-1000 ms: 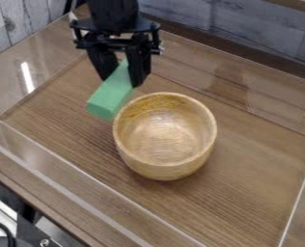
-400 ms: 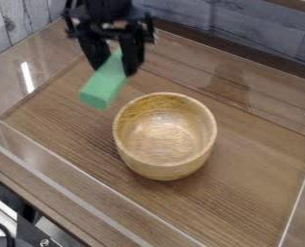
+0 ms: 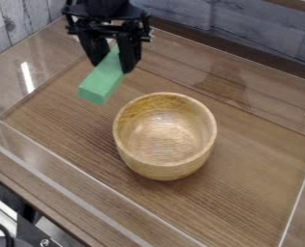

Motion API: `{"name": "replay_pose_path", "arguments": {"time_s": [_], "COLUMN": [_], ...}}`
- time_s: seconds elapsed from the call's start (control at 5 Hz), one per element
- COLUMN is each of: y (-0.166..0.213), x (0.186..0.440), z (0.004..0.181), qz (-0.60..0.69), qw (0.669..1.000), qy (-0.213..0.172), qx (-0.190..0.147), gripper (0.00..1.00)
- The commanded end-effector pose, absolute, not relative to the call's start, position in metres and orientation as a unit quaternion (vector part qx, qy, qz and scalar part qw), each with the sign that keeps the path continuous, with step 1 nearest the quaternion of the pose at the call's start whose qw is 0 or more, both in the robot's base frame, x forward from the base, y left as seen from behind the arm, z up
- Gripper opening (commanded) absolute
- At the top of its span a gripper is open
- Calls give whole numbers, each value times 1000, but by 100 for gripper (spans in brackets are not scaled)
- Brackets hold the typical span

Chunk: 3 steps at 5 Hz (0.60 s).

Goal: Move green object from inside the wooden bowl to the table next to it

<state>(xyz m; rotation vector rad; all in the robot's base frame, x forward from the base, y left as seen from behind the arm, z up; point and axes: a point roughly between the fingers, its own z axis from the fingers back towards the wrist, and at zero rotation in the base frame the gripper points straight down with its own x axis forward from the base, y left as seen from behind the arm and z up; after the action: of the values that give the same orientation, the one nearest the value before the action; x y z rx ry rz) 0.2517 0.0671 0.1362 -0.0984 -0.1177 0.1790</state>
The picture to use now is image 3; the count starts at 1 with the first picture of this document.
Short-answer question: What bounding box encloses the black cable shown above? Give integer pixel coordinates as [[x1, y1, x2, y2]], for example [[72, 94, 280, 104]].
[[0, 221, 16, 247]]

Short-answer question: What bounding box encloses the wooden bowl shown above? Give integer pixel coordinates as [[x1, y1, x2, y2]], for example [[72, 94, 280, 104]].
[[112, 92, 216, 180]]

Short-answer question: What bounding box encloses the black metal table bracket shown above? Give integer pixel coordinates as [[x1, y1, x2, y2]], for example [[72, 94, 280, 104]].
[[17, 205, 52, 247]]

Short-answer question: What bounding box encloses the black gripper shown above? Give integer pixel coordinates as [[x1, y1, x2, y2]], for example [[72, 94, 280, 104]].
[[60, 2, 152, 73]]

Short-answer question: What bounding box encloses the green rectangular block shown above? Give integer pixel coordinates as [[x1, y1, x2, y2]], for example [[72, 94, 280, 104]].
[[77, 46, 124, 104]]

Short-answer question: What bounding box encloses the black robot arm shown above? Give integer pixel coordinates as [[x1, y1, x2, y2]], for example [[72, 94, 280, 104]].
[[60, 0, 152, 73]]

